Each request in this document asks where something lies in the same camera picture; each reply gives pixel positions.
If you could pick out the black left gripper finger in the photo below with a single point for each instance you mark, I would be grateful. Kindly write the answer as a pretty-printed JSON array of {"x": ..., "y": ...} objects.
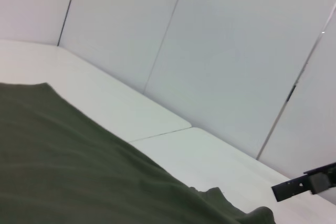
[{"x": 288, "y": 188}]

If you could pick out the dark green FREE t-shirt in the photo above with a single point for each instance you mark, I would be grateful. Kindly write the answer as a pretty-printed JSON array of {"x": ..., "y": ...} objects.
[{"x": 65, "y": 155}]

